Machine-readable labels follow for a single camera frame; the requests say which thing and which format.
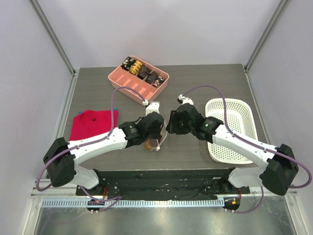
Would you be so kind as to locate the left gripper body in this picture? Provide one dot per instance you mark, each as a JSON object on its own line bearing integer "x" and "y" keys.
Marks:
{"x": 155, "y": 134}

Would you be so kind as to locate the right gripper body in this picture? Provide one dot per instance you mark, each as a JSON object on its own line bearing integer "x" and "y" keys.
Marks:
{"x": 172, "y": 122}

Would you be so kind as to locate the dark red fake fruit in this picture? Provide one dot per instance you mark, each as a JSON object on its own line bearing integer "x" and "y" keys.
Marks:
{"x": 154, "y": 142}

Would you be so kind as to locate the clear zip top bag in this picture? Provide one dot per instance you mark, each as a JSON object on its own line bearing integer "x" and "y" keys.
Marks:
{"x": 164, "y": 134}

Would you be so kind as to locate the brown orange fake fruit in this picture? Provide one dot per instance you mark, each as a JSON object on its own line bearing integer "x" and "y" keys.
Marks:
{"x": 148, "y": 146}

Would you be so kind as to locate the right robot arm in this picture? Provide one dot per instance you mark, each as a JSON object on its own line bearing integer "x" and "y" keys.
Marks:
{"x": 276, "y": 168}

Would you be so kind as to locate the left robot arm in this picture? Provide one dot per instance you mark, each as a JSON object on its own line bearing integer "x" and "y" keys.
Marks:
{"x": 63, "y": 159}

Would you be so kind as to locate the pink divided tray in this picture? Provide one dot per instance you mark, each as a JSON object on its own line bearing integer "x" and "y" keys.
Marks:
{"x": 119, "y": 77}

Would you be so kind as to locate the black spotted sock roll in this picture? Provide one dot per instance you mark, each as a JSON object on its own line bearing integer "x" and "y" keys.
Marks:
{"x": 158, "y": 82}

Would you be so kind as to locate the dark brown sock roll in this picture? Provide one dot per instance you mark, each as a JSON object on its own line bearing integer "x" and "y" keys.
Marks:
{"x": 144, "y": 71}

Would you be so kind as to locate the yellow black sock roll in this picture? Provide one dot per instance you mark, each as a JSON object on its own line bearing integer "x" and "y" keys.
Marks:
{"x": 135, "y": 67}

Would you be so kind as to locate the red folded cloth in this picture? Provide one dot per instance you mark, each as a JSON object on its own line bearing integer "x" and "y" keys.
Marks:
{"x": 90, "y": 123}

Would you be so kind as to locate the black floral sock roll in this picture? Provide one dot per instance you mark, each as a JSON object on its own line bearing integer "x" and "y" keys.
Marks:
{"x": 127, "y": 63}

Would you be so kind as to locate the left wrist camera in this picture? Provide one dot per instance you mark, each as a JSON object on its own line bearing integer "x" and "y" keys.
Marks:
{"x": 152, "y": 107}

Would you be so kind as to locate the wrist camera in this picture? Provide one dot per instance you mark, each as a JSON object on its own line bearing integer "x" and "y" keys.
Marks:
{"x": 152, "y": 107}
{"x": 184, "y": 100}

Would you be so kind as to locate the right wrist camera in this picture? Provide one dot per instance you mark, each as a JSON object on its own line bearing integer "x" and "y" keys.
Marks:
{"x": 184, "y": 100}

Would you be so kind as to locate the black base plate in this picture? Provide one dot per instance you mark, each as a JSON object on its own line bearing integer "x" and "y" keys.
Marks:
{"x": 164, "y": 185}

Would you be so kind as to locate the white slotted cable duct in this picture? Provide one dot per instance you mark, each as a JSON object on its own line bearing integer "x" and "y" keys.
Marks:
{"x": 85, "y": 202}

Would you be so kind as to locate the right aluminium frame post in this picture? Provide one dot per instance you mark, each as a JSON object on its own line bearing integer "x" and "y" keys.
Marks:
{"x": 274, "y": 19}

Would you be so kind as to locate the aluminium frame post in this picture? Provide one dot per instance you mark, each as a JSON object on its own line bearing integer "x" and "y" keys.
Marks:
{"x": 53, "y": 37}
{"x": 274, "y": 19}

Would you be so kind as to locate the left aluminium frame post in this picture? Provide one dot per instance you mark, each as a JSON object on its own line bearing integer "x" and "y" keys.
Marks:
{"x": 53, "y": 37}

